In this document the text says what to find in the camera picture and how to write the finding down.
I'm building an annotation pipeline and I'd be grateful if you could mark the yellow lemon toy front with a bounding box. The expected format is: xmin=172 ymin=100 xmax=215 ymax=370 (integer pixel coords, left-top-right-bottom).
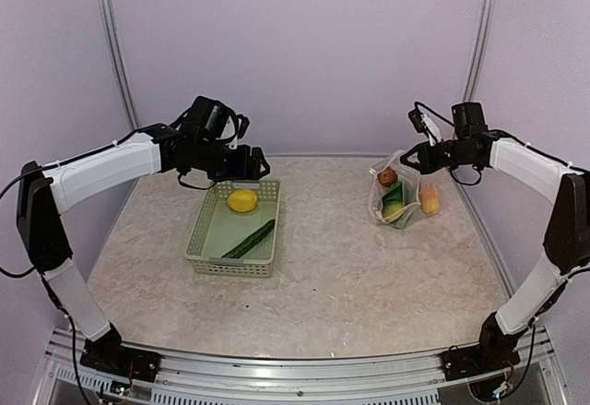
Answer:
xmin=382 ymin=201 xmax=405 ymax=222

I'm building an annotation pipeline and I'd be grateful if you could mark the aluminium frame post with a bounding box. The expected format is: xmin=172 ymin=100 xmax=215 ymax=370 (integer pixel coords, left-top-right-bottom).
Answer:
xmin=462 ymin=0 xmax=496 ymax=101
xmin=98 ymin=0 xmax=142 ymax=130

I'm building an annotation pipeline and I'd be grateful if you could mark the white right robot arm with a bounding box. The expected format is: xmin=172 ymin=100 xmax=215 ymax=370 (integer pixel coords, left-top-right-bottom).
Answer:
xmin=401 ymin=101 xmax=589 ymax=372

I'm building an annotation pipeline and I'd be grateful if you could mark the front aluminium rail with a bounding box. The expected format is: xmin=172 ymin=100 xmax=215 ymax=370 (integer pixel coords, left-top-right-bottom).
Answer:
xmin=31 ymin=326 xmax=566 ymax=405

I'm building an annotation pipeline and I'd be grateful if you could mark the dark green cucumber toy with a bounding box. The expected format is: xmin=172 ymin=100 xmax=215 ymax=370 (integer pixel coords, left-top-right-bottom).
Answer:
xmin=222 ymin=220 xmax=276 ymax=259

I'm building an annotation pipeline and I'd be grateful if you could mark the left aluminium frame post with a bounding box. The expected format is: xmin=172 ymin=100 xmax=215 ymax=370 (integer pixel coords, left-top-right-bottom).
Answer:
xmin=98 ymin=0 xmax=142 ymax=130

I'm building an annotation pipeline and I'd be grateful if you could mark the green bok choy toy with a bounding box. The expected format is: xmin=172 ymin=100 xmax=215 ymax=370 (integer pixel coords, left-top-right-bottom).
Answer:
xmin=381 ymin=180 xmax=418 ymax=230

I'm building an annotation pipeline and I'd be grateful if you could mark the yellow lemon toy back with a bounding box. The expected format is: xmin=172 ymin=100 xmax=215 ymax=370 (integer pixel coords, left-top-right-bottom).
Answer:
xmin=227 ymin=189 xmax=259 ymax=213

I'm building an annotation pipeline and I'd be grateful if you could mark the yellow lemon toy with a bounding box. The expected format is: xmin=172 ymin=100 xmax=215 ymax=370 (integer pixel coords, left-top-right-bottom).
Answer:
xmin=382 ymin=201 xmax=405 ymax=222
xmin=227 ymin=189 xmax=259 ymax=213

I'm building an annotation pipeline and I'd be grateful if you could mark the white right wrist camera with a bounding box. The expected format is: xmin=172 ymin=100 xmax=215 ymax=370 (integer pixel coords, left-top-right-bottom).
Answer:
xmin=408 ymin=109 xmax=443 ymax=146

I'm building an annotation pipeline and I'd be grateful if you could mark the beige perforated plastic basket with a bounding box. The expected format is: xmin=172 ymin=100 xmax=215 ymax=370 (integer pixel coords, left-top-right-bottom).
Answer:
xmin=182 ymin=179 xmax=281 ymax=279

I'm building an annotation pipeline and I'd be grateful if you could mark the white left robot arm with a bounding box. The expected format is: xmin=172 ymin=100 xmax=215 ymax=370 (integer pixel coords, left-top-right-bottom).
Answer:
xmin=17 ymin=96 xmax=270 ymax=373

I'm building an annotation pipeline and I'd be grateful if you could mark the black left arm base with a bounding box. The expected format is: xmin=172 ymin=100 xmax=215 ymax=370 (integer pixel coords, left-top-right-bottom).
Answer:
xmin=80 ymin=333 xmax=161 ymax=383

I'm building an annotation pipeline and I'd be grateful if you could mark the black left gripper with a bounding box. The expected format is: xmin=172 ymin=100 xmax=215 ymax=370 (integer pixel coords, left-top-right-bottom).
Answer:
xmin=194 ymin=137 xmax=271 ymax=182

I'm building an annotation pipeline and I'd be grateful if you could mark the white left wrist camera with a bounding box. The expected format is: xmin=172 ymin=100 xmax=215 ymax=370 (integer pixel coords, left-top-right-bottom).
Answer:
xmin=222 ymin=114 xmax=250 ymax=149

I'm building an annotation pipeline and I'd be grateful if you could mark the brown round cake toy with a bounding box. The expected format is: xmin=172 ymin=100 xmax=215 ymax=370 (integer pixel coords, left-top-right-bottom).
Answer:
xmin=377 ymin=167 xmax=398 ymax=188

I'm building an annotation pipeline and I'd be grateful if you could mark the black right camera cable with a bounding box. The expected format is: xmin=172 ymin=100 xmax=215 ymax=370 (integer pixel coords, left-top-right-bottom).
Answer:
xmin=413 ymin=101 xmax=456 ymax=127

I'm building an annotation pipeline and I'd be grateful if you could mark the clear zip top bag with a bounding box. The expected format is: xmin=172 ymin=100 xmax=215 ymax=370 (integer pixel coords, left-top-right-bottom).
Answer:
xmin=368 ymin=150 xmax=442 ymax=230

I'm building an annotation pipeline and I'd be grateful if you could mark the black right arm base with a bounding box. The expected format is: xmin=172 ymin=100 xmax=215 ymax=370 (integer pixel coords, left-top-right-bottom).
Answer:
xmin=439 ymin=315 xmax=525 ymax=381

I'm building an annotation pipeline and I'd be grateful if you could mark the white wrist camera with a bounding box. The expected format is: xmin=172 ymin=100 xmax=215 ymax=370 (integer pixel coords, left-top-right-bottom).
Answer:
xmin=408 ymin=109 xmax=443 ymax=146
xmin=222 ymin=114 xmax=250 ymax=149

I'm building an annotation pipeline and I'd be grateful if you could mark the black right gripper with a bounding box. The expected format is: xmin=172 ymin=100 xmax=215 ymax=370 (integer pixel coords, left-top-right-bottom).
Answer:
xmin=402 ymin=137 xmax=478 ymax=173

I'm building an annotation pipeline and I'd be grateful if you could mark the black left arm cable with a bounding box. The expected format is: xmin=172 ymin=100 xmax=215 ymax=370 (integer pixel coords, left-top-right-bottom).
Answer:
xmin=0 ymin=167 xmax=45 ymax=280

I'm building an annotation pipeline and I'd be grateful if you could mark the right aluminium frame post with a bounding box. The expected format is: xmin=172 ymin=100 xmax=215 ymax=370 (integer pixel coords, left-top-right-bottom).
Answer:
xmin=462 ymin=0 xmax=496 ymax=101

